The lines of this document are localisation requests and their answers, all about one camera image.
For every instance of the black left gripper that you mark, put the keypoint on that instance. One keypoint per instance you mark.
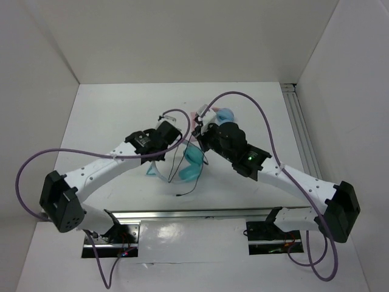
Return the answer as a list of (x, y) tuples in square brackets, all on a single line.
[(161, 158)]

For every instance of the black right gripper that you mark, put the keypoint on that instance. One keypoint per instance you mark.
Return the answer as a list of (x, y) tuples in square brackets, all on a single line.
[(201, 137)]

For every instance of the teal cat-ear headphones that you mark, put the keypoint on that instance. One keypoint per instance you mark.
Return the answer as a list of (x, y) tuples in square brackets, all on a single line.
[(196, 159)]

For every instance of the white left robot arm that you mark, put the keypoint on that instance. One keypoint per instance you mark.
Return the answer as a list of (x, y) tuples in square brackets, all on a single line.
[(63, 196)]

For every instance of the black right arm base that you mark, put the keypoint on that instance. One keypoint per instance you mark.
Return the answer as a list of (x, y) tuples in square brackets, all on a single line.
[(265, 238)]

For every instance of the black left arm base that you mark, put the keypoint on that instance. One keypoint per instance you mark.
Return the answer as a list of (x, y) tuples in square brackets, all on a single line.
[(121, 243)]

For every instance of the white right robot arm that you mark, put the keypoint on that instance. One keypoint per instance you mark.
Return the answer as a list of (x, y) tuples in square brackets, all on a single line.
[(333, 208)]

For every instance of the pink blue cat-ear headphones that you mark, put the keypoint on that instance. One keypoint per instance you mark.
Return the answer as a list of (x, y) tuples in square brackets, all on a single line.
[(222, 115)]

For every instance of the white front cover plate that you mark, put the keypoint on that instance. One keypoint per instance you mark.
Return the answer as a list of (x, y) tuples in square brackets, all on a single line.
[(193, 241)]

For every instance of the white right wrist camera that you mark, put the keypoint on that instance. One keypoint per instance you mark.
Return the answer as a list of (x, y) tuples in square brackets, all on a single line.
[(205, 115)]

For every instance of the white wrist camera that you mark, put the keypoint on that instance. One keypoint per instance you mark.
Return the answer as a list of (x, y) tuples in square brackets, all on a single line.
[(205, 115), (167, 118)]

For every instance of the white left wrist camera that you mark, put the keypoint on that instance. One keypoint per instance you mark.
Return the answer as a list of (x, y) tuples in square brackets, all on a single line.
[(167, 118)]

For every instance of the aluminium front rail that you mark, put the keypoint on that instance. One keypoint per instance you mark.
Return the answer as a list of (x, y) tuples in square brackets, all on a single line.
[(250, 214)]

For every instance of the aluminium side rail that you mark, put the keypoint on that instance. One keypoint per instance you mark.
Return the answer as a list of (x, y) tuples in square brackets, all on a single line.
[(304, 144)]

